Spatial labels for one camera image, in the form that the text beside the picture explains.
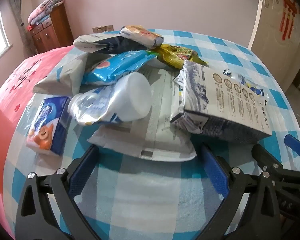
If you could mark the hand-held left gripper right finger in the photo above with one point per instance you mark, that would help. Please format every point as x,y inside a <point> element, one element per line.
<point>215,170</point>

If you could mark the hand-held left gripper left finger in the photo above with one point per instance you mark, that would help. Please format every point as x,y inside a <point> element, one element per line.
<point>82,172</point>

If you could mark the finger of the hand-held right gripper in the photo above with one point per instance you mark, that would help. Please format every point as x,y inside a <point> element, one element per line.
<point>295,145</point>
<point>262,155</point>

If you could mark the blue cartoon printed box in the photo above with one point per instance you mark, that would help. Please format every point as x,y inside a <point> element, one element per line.
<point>47,127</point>

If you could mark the crushed white milk carton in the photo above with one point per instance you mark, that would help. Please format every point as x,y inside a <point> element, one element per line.
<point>227,105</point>

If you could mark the large grey mailer bag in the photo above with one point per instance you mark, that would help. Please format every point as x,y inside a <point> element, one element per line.
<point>162,130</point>

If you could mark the white blue yellow wrapper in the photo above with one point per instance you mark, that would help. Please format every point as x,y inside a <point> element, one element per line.
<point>252,87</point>

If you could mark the white plastic bottle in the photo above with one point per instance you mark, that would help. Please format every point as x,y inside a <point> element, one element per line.
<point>125,97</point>

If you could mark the small silver foil wrapper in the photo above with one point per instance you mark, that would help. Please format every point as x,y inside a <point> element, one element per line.
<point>227,72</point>

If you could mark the grey paper bag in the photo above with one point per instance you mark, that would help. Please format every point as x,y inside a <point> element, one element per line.
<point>65,77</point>

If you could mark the blue wet wipes packet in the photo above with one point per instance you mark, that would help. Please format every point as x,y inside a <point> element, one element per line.
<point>120,65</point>

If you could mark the yellow green snack wrapper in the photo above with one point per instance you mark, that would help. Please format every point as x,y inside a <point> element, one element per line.
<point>180,55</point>

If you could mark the blue checkered table cover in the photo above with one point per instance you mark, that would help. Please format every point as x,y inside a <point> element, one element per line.
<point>145,187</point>

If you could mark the cream door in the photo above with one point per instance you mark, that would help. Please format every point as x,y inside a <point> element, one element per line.
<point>272,55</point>

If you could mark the red door decoration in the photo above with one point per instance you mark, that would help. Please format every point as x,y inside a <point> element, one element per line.
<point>288,12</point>

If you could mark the brown wooden cabinet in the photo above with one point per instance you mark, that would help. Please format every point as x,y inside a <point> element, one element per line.
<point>55,30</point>

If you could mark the window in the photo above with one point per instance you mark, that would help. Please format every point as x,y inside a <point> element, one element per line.
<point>0,37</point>

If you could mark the grey curtain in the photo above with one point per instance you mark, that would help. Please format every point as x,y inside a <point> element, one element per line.
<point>22,17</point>

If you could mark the folded floral quilt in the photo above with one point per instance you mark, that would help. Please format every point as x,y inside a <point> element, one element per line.
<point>45,7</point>

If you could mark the wall socket panel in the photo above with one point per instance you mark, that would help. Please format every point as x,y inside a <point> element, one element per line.
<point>102,28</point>

